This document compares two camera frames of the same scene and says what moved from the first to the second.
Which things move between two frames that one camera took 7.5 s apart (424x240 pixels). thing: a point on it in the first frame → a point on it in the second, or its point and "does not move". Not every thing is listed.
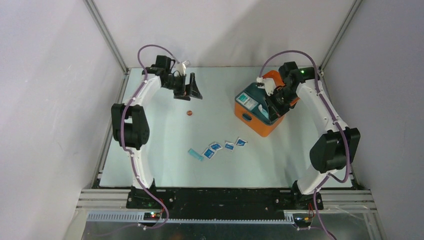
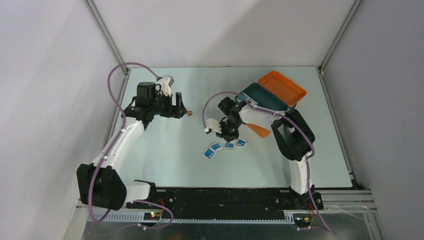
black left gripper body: x=177 y=84 → x=162 y=105
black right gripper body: x=280 y=100 → x=228 y=129
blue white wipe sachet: x=216 y=146 does not move
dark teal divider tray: x=258 y=94 does not move
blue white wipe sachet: x=241 y=142 does not move
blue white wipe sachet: x=208 y=153 does not move
